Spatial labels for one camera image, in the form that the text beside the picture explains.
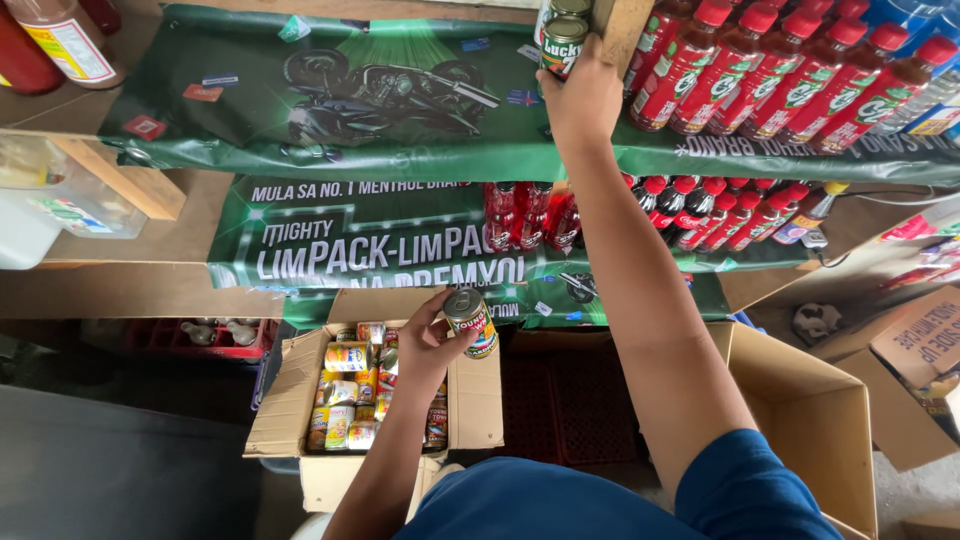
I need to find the heap of tin cans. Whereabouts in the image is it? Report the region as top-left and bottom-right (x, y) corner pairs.
(306, 321), (450, 453)

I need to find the dark grey counter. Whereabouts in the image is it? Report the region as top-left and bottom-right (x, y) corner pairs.
(0, 384), (265, 540)

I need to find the white plastic container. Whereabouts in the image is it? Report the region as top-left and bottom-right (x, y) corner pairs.
(0, 189), (63, 272)

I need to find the clear red drink bottle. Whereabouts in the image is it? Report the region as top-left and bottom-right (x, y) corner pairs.
(515, 180), (554, 252)
(483, 180), (519, 253)
(544, 183), (584, 253)

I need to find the small cardboard box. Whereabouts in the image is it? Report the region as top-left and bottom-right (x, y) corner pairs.
(243, 285), (506, 516)

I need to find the white labelled tin can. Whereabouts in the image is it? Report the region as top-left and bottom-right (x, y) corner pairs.
(533, 0), (595, 46)

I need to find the black and white cat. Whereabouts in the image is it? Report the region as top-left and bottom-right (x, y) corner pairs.
(792, 302), (844, 348)

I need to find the carton of snack packets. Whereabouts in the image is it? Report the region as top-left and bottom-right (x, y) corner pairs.
(876, 196), (960, 292)

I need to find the person's left hand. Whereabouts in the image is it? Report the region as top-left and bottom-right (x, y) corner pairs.
(396, 288), (479, 402)

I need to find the large empty cardboard box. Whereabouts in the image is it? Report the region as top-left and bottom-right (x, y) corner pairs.
(508, 320), (879, 540)

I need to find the green labelled tin can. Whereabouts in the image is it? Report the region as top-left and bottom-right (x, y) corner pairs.
(539, 16), (591, 81)

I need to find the printed cardboard carton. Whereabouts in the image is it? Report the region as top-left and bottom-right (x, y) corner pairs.
(808, 284), (960, 474)

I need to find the green white lettered banner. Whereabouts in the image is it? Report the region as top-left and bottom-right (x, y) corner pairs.
(206, 174), (813, 331)

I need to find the sardine tin can red label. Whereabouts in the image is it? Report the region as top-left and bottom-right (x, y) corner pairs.
(442, 288), (500, 360)

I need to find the yellow capped drink bottle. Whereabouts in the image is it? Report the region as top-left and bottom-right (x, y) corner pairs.
(771, 180), (851, 246)

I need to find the clear plastic container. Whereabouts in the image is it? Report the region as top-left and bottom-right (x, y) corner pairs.
(0, 132), (150, 241)

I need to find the group of dark cola bottles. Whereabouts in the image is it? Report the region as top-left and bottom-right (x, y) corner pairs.
(621, 174), (813, 254)

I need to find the person's blue shirt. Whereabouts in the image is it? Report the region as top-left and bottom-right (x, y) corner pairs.
(392, 428), (846, 540)

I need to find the white cable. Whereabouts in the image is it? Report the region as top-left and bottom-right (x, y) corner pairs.
(838, 189), (960, 209)

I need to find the wooden shelf post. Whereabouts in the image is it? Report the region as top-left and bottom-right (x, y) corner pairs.
(591, 0), (655, 78)

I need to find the dark red bottle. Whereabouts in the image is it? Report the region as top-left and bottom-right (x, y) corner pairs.
(78, 0), (123, 36)

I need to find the red sauce bottle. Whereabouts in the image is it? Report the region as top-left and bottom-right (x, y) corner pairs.
(0, 0), (66, 96)

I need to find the red crate with glass bottles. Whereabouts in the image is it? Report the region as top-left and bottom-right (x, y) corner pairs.
(126, 316), (279, 362)

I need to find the green motorcycle print banner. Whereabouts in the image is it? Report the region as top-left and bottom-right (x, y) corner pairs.
(97, 3), (960, 189)

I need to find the brown sauce bottle white label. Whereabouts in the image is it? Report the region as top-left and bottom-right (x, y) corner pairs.
(3, 0), (126, 91)

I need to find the row of red tea bottles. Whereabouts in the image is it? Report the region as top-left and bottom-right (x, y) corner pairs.
(624, 0), (960, 156)

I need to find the person's right hand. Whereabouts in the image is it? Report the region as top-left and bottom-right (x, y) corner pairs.
(536, 33), (625, 153)

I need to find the dark red plastic crate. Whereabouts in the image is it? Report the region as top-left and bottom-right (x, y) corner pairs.
(500, 351), (640, 468)

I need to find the white power plug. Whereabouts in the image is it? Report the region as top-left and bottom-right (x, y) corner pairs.
(801, 227), (850, 270)

